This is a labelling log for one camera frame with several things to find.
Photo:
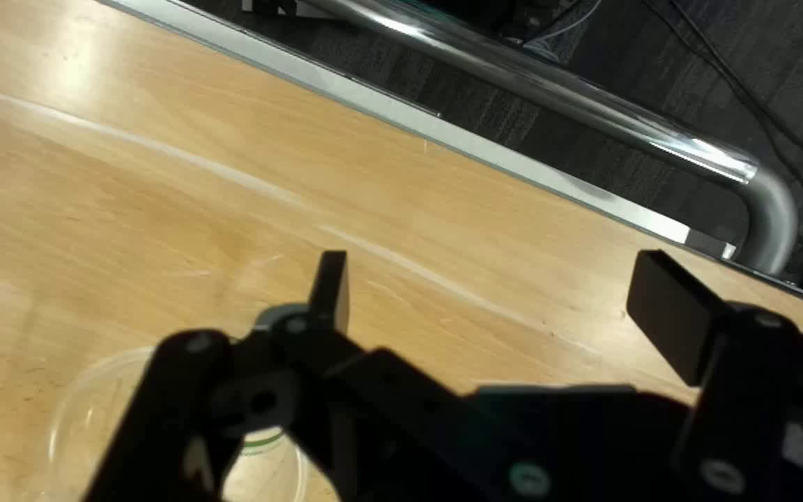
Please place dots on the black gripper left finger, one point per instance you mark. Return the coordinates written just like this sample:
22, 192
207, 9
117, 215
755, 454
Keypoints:
236, 409

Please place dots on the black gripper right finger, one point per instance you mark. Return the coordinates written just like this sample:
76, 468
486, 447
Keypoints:
681, 316

